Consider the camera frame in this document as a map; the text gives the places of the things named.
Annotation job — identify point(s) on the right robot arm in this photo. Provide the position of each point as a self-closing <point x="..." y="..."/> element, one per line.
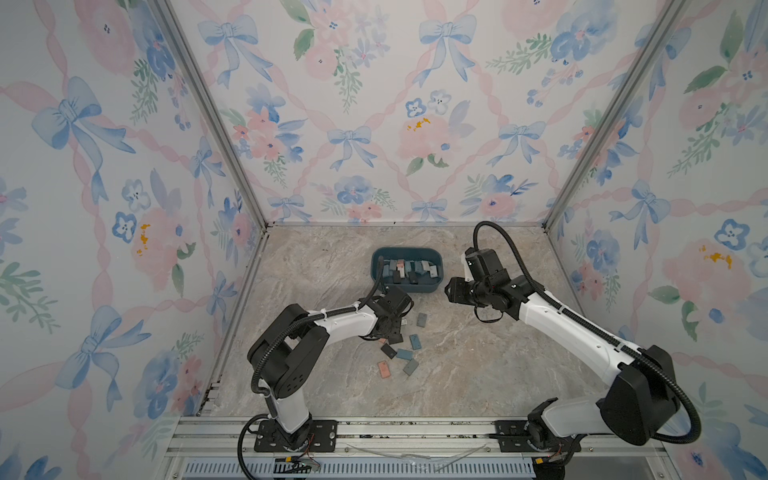
<point x="639" y="399"/>

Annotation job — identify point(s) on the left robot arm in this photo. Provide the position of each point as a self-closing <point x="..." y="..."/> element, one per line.
<point x="286" y="353"/>

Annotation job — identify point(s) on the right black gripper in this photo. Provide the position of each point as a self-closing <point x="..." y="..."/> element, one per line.
<point x="455" y="290"/>

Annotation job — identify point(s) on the blue eraser middle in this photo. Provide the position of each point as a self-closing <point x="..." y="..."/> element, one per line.
<point x="415" y="342"/>

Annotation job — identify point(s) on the grey-green eraser bottom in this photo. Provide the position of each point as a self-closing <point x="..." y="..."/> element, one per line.
<point x="411" y="367"/>

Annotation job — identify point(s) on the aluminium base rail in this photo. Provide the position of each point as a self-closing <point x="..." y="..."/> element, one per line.
<point x="399" y="448"/>

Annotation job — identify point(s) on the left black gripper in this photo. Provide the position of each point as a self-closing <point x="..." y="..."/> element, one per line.
<point x="396" y="333"/>

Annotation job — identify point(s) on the pink eraser bottom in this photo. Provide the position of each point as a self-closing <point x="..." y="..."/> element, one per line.
<point x="384" y="369"/>

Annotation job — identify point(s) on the teal plastic storage box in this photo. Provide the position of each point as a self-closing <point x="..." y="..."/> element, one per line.
<point x="384" y="255"/>

